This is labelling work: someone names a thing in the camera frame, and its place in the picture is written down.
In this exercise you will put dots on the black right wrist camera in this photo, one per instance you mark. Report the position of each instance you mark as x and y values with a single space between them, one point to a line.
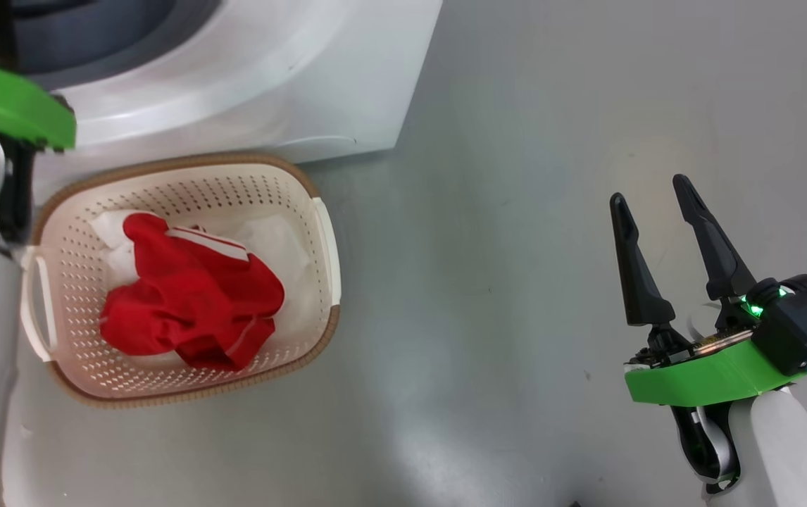
801 324

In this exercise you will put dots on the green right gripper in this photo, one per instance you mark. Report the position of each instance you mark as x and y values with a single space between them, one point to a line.
706 377

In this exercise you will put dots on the cream perforated laundry basket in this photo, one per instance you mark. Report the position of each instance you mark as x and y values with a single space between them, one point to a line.
79 296

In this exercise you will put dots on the white front-load washing machine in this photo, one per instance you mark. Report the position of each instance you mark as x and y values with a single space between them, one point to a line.
270 84

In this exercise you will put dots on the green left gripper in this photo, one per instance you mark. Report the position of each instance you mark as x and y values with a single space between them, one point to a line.
2 98

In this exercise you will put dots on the white cloth in basket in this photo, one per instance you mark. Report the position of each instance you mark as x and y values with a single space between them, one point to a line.
280 246

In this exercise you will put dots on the red and white garment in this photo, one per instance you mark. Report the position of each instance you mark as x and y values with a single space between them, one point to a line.
192 296

